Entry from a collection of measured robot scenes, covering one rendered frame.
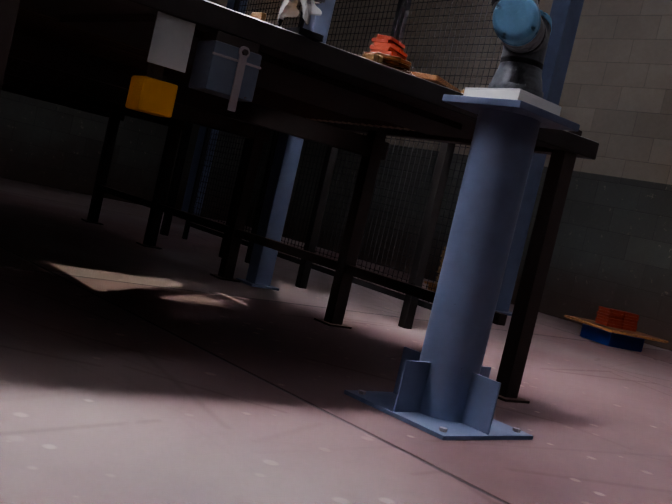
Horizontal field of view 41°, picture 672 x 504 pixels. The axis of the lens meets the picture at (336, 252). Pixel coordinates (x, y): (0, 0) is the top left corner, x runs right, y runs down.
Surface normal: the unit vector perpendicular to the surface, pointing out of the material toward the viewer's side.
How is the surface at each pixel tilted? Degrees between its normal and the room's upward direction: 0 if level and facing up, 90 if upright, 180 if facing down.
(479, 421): 90
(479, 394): 90
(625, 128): 90
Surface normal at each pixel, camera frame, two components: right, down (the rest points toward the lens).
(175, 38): 0.57, 0.18
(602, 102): -0.73, -0.14
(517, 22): -0.32, 0.07
